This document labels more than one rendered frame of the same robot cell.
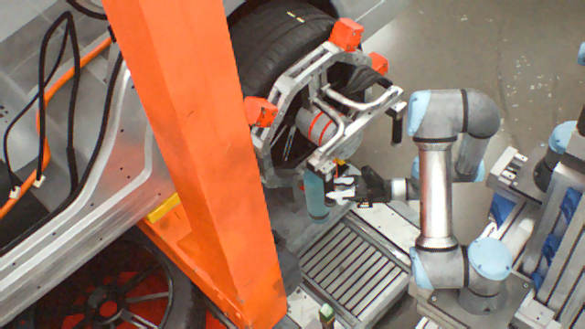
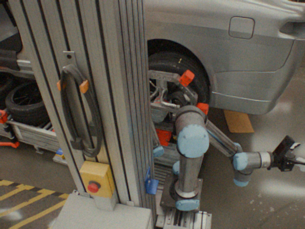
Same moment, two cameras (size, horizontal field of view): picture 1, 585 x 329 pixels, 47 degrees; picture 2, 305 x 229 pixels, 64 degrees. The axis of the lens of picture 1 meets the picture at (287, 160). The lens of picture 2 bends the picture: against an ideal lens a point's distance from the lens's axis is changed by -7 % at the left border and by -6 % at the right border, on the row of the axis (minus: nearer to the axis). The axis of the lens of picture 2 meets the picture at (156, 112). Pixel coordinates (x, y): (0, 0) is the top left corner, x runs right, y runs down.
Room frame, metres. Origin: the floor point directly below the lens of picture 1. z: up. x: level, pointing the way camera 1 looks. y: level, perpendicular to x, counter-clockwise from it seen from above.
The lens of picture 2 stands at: (0.60, -1.50, 2.09)
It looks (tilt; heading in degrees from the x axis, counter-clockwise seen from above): 39 degrees down; 58
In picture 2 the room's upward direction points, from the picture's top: 2 degrees counter-clockwise
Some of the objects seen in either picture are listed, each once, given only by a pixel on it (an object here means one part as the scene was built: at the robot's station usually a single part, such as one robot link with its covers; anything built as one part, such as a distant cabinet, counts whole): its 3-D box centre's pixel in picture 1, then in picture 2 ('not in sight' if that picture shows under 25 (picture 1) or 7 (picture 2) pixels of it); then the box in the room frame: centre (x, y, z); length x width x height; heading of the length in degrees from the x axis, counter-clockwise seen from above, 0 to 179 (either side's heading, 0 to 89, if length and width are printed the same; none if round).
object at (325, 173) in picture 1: (321, 165); not in sight; (1.28, -0.10, 0.93); 0.09 x 0.05 x 0.05; 37
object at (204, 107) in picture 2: (373, 68); (201, 109); (1.74, -0.36, 0.85); 0.09 x 0.08 x 0.07; 127
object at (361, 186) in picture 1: (372, 191); not in sight; (1.23, -0.26, 0.80); 0.12 x 0.08 x 0.09; 82
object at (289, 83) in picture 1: (313, 118); (163, 102); (1.54, -0.12, 0.85); 0.54 x 0.07 x 0.54; 127
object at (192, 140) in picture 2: not in sight; (188, 168); (1.10, -0.96, 1.19); 0.15 x 0.12 x 0.55; 59
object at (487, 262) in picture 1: (485, 265); not in sight; (0.82, -0.49, 0.98); 0.13 x 0.12 x 0.14; 82
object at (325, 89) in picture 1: (358, 84); (170, 94); (1.51, -0.27, 1.03); 0.19 x 0.18 x 0.11; 37
